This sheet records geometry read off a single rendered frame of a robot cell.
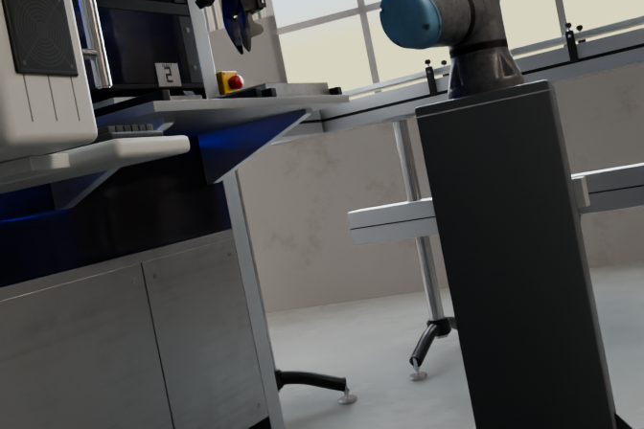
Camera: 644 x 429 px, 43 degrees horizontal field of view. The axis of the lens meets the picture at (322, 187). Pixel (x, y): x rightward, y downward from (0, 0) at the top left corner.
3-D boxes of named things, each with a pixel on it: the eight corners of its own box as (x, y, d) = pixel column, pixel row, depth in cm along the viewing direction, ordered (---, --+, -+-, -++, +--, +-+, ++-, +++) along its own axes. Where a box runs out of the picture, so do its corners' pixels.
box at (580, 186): (546, 213, 251) (541, 183, 251) (551, 210, 255) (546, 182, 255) (586, 207, 245) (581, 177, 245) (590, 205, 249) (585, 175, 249)
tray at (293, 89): (154, 128, 197) (151, 114, 197) (222, 124, 219) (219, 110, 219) (268, 99, 178) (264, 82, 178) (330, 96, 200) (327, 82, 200)
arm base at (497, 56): (528, 88, 169) (518, 40, 169) (522, 85, 155) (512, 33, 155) (455, 103, 174) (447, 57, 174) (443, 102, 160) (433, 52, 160)
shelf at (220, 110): (-16, 159, 169) (-18, 149, 169) (201, 138, 229) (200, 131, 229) (155, 111, 144) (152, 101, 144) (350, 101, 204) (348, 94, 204)
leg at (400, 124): (424, 341, 282) (380, 120, 281) (434, 334, 290) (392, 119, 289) (448, 339, 278) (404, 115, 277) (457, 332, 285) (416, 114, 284)
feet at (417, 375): (402, 381, 265) (395, 338, 265) (461, 339, 307) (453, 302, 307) (425, 380, 261) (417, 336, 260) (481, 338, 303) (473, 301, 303)
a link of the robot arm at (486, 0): (520, 37, 164) (507, -30, 164) (476, 40, 155) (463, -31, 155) (473, 52, 173) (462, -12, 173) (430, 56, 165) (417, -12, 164)
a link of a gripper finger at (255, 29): (270, 45, 199) (261, 9, 200) (250, 47, 195) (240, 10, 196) (264, 50, 202) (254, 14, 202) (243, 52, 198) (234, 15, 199)
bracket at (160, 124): (55, 211, 173) (42, 149, 172) (66, 209, 175) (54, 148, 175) (176, 185, 155) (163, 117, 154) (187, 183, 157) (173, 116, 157)
